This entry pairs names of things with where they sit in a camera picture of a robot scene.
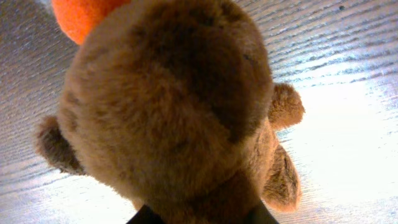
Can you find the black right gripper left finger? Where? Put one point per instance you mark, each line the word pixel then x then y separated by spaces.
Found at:
pixel 145 215

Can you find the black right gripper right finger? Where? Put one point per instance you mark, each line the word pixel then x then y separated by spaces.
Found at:
pixel 259 214

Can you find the brown plush bear toy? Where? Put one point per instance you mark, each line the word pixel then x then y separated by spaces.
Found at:
pixel 172 104

